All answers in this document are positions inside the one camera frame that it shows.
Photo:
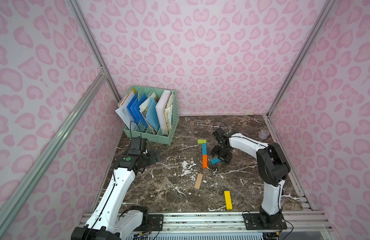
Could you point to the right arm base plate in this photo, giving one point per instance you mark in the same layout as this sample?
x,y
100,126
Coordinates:
x,y
254,222

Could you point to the light blue folder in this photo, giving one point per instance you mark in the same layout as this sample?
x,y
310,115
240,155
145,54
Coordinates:
x,y
151,116

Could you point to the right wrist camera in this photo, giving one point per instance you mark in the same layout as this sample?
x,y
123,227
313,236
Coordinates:
x,y
219,135

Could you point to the white paper sheets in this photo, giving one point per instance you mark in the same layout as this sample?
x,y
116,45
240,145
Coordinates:
x,y
124,109

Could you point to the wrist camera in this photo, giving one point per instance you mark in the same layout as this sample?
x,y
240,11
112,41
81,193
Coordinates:
x,y
219,135
137,146

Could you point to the natural wood building block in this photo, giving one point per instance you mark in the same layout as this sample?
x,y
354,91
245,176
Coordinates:
x,y
198,181

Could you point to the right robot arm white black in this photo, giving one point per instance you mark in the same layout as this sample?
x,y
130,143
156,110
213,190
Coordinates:
x,y
273,169

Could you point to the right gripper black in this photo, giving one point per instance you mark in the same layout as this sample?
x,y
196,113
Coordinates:
x,y
222,151

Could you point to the orange building block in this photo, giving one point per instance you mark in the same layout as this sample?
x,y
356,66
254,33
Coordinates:
x,y
205,161

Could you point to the yellow building block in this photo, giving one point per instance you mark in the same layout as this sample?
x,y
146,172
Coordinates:
x,y
228,200

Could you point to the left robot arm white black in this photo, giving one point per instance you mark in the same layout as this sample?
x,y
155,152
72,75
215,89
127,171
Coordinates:
x,y
105,222

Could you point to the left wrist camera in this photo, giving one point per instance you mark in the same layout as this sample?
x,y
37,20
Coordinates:
x,y
137,146

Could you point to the white booklets stack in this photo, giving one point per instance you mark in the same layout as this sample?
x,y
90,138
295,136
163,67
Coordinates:
x,y
163,109

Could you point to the green plastic file basket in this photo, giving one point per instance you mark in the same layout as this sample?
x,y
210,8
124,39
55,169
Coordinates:
x,y
148,133

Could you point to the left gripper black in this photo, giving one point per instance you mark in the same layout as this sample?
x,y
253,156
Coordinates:
x,y
153,156

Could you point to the clear plastic cup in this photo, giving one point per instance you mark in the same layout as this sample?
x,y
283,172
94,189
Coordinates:
x,y
263,134

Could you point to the teal block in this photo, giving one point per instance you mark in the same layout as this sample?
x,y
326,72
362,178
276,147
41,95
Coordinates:
x,y
204,149
215,161

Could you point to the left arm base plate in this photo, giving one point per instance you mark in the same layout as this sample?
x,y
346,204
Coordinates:
x,y
150,221

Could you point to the blue folders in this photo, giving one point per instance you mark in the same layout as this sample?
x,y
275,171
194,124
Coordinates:
x,y
134,109

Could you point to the aluminium front rail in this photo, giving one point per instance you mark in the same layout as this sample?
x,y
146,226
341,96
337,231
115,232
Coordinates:
x,y
221,222

